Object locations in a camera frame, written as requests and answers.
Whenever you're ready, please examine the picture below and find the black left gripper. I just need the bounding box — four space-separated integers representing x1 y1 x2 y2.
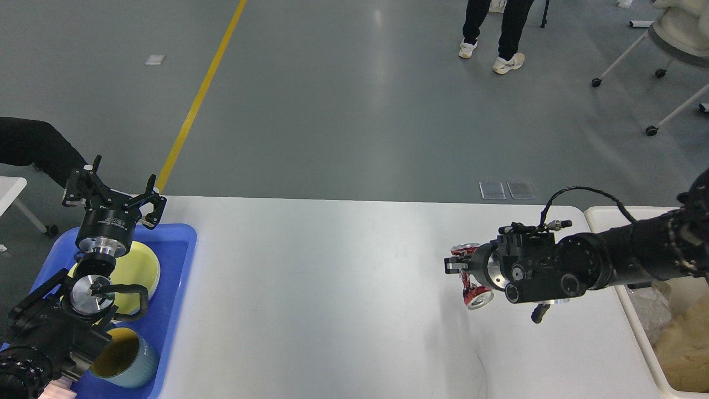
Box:
61 155 167 256

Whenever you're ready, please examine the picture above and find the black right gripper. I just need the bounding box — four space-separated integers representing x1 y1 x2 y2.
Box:
444 242 507 292

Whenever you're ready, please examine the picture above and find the crushed red soda can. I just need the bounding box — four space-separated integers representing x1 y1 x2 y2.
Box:
450 243 494 310

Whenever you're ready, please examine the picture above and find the yellow plastic plate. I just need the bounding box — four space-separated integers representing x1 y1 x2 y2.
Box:
68 242 161 323

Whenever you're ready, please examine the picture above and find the grey-blue mug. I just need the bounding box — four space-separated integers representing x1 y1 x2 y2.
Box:
89 328 160 388

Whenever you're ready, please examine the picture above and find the pink mug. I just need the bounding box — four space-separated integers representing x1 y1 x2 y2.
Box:
38 380 78 399

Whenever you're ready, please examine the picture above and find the brown paper bag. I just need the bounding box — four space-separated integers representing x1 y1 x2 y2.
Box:
654 300 708 392

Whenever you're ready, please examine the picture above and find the small foil piece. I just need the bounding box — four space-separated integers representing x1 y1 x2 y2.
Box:
627 282 672 345

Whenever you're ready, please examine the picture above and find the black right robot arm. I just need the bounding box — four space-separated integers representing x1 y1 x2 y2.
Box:
445 172 708 324

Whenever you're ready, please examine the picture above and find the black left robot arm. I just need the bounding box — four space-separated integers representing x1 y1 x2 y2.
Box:
1 156 167 398

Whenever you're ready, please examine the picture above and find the blue plastic tray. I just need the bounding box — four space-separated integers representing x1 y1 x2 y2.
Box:
31 224 197 398

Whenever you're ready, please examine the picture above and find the left floor outlet plate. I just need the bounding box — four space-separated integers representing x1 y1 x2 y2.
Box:
479 181 507 201

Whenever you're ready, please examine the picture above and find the floor outlet plate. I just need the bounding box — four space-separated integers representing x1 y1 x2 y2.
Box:
507 180 536 200
479 181 507 201

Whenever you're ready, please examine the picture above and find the right floor outlet plate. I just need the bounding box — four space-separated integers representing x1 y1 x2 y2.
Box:
507 180 536 200

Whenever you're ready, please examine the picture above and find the white side table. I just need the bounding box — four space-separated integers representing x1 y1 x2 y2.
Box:
1 176 58 237

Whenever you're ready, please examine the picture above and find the person in black clothes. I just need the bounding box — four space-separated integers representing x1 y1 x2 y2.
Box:
1 117 87 188

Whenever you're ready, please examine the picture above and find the white plastic bin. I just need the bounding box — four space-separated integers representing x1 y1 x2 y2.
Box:
584 206 709 399

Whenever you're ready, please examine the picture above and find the person with white sneakers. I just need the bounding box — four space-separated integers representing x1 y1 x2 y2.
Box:
458 0 536 75

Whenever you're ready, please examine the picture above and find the black stand leg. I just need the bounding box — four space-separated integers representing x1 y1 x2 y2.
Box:
540 0 551 28

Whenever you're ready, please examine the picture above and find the white rolling chair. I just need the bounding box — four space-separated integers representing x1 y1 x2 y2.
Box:
590 0 709 137

